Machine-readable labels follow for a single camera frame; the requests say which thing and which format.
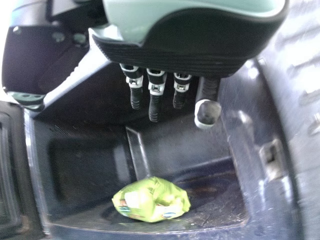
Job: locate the black oven with glass door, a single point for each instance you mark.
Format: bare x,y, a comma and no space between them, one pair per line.
200,155

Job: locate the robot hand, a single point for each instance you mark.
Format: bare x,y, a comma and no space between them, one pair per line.
195,42

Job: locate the yellow-green biscuit packet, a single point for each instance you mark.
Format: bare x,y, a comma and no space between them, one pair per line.
150,200

